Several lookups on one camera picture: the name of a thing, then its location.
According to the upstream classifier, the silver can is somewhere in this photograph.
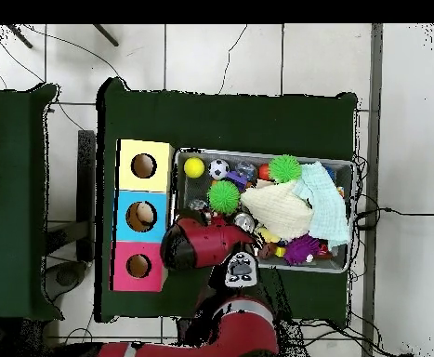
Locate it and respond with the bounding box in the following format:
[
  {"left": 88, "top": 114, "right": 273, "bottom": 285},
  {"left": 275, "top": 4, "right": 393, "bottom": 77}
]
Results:
[{"left": 232, "top": 211, "right": 256, "bottom": 234}]

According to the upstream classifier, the small soccer ball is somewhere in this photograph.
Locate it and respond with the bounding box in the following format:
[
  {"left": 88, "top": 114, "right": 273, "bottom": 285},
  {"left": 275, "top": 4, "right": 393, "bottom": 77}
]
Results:
[{"left": 207, "top": 158, "right": 230, "bottom": 181}]

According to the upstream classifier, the wooden box with three holes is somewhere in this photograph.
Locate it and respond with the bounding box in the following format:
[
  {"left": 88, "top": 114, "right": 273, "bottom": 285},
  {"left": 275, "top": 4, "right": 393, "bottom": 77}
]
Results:
[{"left": 110, "top": 139, "right": 176, "bottom": 293}]

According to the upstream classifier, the cream cloth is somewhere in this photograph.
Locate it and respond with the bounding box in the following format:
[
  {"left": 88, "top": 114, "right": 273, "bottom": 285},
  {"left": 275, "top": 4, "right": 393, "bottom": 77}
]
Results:
[{"left": 239, "top": 179, "right": 314, "bottom": 241}]

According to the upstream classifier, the black stand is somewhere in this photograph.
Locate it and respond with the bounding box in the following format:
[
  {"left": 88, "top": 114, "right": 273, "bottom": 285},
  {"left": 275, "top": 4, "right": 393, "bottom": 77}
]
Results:
[{"left": 45, "top": 129, "right": 97, "bottom": 263}]

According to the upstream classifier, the dark green tablecloth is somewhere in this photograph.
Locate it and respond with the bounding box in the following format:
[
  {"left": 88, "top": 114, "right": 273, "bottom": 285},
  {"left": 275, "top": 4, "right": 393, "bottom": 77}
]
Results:
[
  {"left": 95, "top": 77, "right": 359, "bottom": 323},
  {"left": 0, "top": 83, "right": 63, "bottom": 321}
]

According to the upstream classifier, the silver mesh bin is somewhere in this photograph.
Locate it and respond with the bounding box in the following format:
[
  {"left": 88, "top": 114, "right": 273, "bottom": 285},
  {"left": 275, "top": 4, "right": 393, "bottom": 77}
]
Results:
[{"left": 171, "top": 147, "right": 357, "bottom": 274}]

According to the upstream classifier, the mint green cloth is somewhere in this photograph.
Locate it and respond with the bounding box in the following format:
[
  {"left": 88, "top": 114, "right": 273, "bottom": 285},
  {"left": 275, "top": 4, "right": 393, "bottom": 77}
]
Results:
[{"left": 292, "top": 160, "right": 351, "bottom": 249}]

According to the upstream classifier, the purple toy building block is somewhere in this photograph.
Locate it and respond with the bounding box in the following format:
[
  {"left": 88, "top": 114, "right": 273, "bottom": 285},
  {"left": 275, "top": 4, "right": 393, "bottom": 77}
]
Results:
[{"left": 225, "top": 169, "right": 249, "bottom": 192}]

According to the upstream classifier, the black cable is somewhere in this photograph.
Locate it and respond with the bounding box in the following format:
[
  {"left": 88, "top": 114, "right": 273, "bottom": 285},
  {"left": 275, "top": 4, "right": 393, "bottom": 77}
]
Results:
[{"left": 355, "top": 206, "right": 434, "bottom": 229}]

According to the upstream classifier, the yellow foam ball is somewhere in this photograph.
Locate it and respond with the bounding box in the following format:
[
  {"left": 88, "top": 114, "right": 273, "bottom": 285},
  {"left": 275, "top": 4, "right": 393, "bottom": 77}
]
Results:
[{"left": 183, "top": 156, "right": 205, "bottom": 179}]

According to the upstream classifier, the grey round base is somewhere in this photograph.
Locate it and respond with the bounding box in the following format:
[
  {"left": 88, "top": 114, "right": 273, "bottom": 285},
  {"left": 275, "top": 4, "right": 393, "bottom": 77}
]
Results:
[{"left": 45, "top": 260, "right": 88, "bottom": 300}]

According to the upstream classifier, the green spiky rubber ball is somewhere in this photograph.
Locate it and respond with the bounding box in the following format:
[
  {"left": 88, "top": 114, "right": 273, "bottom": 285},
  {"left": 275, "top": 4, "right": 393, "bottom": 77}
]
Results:
[
  {"left": 206, "top": 179, "right": 242, "bottom": 216},
  {"left": 268, "top": 153, "right": 303, "bottom": 184}
]

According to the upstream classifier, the purple spiky rubber toy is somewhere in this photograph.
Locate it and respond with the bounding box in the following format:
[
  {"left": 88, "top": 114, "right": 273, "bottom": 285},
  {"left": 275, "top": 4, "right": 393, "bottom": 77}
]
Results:
[{"left": 283, "top": 233, "right": 321, "bottom": 266}]

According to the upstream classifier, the black tripod leg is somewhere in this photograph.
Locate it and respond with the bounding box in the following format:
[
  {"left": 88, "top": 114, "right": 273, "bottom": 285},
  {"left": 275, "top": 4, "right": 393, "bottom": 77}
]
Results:
[
  {"left": 92, "top": 24, "right": 120, "bottom": 47},
  {"left": 7, "top": 24, "right": 34, "bottom": 49}
]

